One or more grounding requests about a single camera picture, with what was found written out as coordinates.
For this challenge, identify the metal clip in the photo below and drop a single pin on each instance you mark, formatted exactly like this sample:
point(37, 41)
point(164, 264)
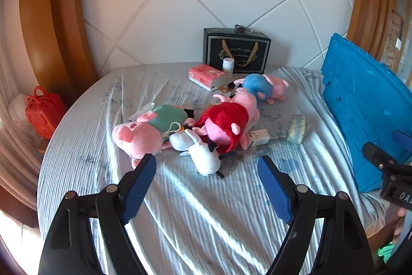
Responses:
point(239, 28)

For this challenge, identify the framed patterned picture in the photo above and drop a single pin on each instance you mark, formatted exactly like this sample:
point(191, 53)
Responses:
point(394, 36)

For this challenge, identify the pink tissue pack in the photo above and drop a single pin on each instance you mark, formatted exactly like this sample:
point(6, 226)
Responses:
point(206, 77)

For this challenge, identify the green cloth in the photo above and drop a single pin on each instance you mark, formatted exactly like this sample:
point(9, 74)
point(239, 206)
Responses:
point(386, 253)

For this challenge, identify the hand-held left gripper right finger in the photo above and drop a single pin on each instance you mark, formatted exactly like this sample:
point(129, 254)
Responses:
point(273, 188)

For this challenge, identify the small white carton box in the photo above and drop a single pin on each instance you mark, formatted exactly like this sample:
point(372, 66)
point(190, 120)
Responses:
point(257, 138)

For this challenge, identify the white cloth bundle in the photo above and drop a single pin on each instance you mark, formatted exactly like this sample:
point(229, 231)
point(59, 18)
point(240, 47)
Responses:
point(17, 109)

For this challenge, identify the blue plastic crate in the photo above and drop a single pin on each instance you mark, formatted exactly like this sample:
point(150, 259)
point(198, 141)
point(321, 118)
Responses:
point(360, 107)

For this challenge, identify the patterned tissue pack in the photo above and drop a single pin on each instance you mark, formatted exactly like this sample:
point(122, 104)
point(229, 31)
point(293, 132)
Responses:
point(297, 130)

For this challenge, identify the red dress pig plush toy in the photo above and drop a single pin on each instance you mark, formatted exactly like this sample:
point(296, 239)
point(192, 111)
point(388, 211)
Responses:
point(225, 120)

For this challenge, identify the white dog plush toy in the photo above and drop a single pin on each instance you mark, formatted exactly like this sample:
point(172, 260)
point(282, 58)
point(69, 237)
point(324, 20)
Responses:
point(202, 154)

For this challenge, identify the white plastic bottle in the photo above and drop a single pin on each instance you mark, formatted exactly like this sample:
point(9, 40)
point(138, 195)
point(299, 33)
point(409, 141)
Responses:
point(228, 68)

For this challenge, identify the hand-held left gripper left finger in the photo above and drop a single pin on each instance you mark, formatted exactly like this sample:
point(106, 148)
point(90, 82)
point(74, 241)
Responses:
point(141, 184)

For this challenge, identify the person's right hand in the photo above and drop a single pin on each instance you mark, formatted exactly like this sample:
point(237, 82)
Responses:
point(399, 231)

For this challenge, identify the green shirt pig plush toy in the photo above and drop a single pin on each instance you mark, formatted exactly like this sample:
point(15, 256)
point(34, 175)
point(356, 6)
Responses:
point(141, 133)

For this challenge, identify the red toy suitcase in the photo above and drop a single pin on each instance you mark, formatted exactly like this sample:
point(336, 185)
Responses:
point(43, 114)

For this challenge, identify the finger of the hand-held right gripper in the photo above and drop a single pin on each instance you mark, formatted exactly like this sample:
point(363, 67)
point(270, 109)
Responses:
point(376, 154)
point(402, 143)

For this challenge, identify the blue pig plush toy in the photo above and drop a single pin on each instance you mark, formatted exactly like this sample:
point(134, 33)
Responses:
point(254, 86)

